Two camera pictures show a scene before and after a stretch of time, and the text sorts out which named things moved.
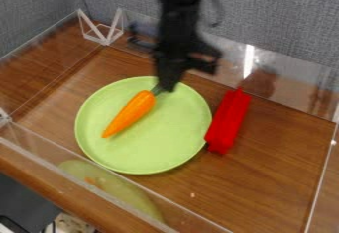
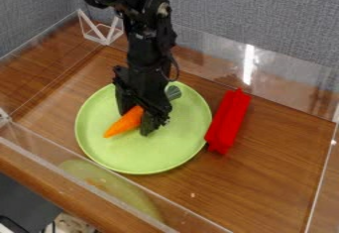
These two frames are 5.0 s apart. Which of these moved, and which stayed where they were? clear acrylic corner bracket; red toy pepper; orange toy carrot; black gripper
Moved: black gripper
Stayed: red toy pepper; clear acrylic corner bracket; orange toy carrot
